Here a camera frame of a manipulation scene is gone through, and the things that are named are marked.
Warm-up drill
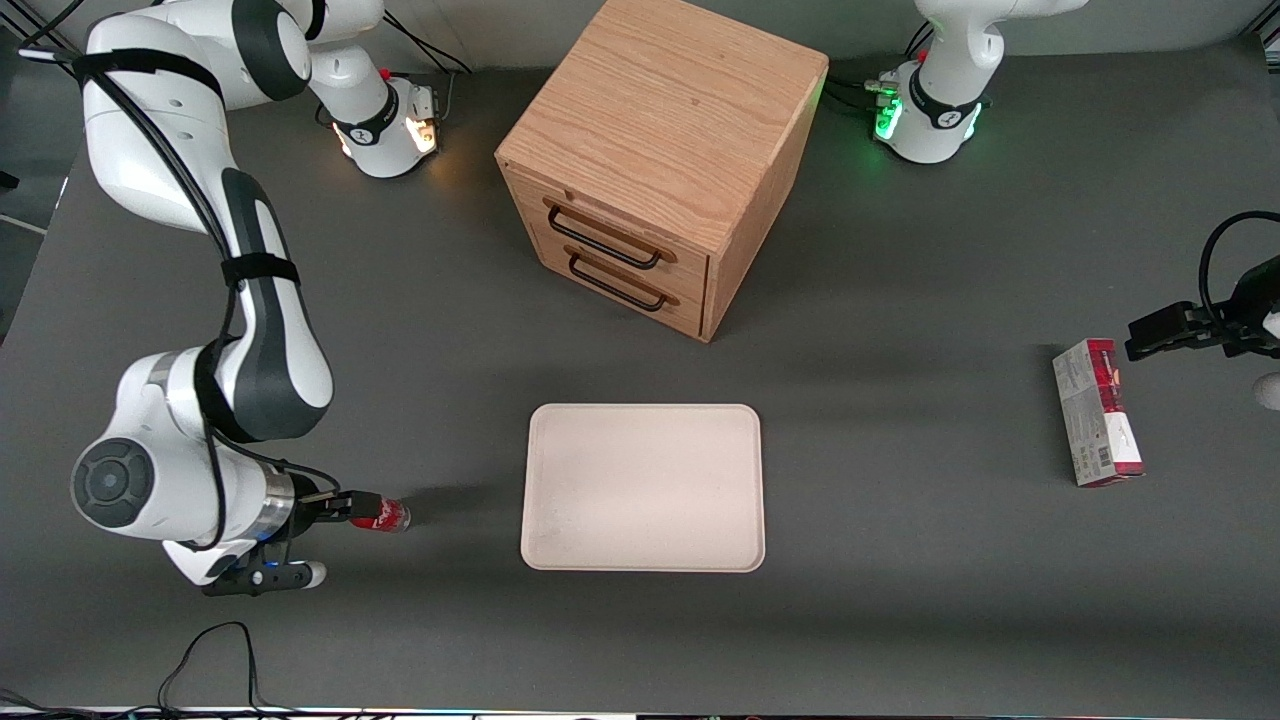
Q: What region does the wooden drawer front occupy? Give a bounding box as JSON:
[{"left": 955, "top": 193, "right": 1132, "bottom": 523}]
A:
[
  {"left": 503, "top": 166, "right": 713, "bottom": 299},
  {"left": 522, "top": 215, "right": 710, "bottom": 342}
]

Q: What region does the black left base cable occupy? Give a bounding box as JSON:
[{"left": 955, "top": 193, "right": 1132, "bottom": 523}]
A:
[{"left": 828, "top": 20, "right": 938, "bottom": 116}]

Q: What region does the red coke bottle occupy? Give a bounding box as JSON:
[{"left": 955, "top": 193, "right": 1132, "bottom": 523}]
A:
[{"left": 350, "top": 495, "right": 412, "bottom": 534}]

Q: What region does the black metal drawer handle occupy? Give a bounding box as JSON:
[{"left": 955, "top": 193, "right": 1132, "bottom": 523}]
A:
[
  {"left": 565, "top": 246, "right": 682, "bottom": 313},
  {"left": 544, "top": 198, "right": 678, "bottom": 271}
]

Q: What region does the black cable at table edge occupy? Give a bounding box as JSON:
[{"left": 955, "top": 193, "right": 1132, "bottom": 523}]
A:
[{"left": 0, "top": 621, "right": 301, "bottom": 720}]

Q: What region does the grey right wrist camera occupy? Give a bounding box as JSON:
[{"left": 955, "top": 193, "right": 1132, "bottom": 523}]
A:
[{"left": 203, "top": 560, "right": 328, "bottom": 599}]

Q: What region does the black base cable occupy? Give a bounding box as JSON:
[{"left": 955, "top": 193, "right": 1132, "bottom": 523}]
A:
[
  {"left": 828, "top": 20, "right": 938, "bottom": 116},
  {"left": 375, "top": 15, "right": 473, "bottom": 126}
]

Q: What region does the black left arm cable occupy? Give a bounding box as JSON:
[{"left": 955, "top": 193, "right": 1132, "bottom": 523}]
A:
[{"left": 1199, "top": 210, "right": 1280, "bottom": 323}]

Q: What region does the wooden drawer cabinet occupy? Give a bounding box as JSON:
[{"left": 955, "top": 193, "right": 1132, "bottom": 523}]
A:
[{"left": 495, "top": 0, "right": 829, "bottom": 344}]

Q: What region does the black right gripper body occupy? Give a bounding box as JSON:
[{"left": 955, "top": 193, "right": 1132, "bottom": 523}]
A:
[{"left": 288, "top": 480, "right": 338, "bottom": 543}]

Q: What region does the black right base cable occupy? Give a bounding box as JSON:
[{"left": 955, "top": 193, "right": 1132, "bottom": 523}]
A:
[{"left": 375, "top": 15, "right": 473, "bottom": 126}]

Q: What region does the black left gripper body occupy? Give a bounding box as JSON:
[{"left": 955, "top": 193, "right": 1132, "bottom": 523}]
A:
[{"left": 1225, "top": 255, "right": 1280, "bottom": 359}]

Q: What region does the cream rectangular plastic tray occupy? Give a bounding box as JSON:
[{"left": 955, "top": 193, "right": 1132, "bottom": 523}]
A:
[{"left": 520, "top": 403, "right": 767, "bottom": 574}]

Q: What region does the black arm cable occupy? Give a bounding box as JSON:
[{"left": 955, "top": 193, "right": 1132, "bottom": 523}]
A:
[
  {"left": 20, "top": 45, "right": 346, "bottom": 551},
  {"left": 1199, "top": 210, "right": 1280, "bottom": 323}
]

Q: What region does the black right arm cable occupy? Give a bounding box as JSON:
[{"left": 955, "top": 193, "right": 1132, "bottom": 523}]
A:
[{"left": 20, "top": 45, "right": 346, "bottom": 551}]

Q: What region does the red and white carton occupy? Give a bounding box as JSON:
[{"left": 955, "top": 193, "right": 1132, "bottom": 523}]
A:
[{"left": 1052, "top": 338, "right": 1146, "bottom": 489}]

